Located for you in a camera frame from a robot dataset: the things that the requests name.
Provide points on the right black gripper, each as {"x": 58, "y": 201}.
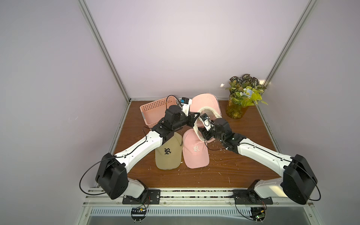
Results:
{"x": 205, "y": 130}

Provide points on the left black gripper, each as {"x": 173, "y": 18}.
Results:
{"x": 190, "y": 121}

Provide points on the pink baseball cap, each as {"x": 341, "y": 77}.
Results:
{"x": 194, "y": 151}

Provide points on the beige baseball cap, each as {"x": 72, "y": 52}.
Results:
{"x": 169, "y": 155}

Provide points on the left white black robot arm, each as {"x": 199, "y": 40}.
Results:
{"x": 112, "y": 174}

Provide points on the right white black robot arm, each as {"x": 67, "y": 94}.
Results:
{"x": 296, "y": 179}

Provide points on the pink perforated plastic basket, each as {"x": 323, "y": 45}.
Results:
{"x": 154, "y": 111}

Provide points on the potted plant in yellow vase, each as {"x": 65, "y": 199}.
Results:
{"x": 245, "y": 91}

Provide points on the right circuit board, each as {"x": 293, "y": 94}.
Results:
{"x": 258, "y": 214}

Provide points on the circuit board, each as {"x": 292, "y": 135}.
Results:
{"x": 258, "y": 214}
{"x": 138, "y": 214}

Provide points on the left circuit board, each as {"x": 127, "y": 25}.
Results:
{"x": 138, "y": 214}

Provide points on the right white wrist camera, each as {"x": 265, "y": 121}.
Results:
{"x": 206, "y": 121}

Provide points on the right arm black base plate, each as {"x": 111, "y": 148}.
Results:
{"x": 249, "y": 197}

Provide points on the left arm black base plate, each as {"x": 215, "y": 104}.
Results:
{"x": 149, "y": 196}

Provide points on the aluminium front rail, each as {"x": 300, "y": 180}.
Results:
{"x": 208, "y": 196}

